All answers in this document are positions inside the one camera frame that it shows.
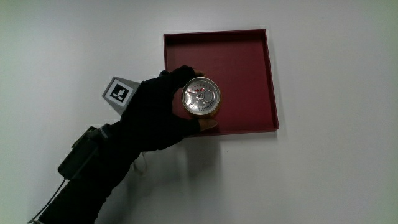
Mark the gold red bull can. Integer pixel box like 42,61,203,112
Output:
181,72,223,119

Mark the dark red square plate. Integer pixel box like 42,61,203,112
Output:
163,29,280,137

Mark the person's left hand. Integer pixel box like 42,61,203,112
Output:
101,65,219,153

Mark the black wrist sensor box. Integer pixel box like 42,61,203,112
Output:
57,125,104,181

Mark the thin black cable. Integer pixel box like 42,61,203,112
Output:
27,178,67,224

